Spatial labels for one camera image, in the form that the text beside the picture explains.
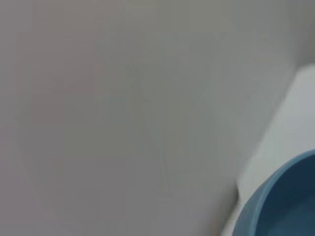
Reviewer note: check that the blue bowl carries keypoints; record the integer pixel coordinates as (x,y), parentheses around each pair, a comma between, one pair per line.
(283,201)

